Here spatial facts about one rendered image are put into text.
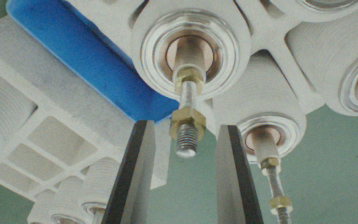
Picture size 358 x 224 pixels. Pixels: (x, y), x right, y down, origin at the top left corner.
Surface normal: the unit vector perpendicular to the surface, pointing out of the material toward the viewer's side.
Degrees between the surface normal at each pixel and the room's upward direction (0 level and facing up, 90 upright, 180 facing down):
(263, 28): 0
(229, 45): 4
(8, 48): 90
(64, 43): 88
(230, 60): 4
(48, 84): 90
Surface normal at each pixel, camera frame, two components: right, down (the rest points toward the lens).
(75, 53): 0.77, -0.42
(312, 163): -0.06, 0.66
